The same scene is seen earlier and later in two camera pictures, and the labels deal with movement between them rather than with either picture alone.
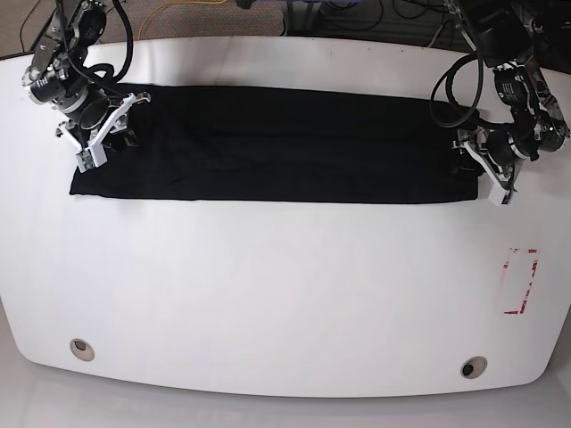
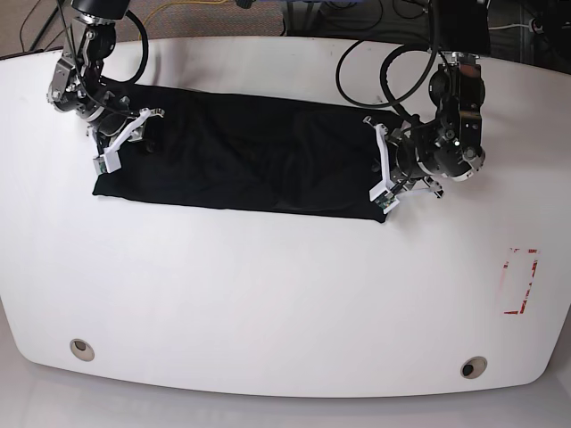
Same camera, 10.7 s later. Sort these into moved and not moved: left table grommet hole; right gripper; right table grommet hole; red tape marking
Moved: right gripper
Not moved: right table grommet hole; red tape marking; left table grommet hole
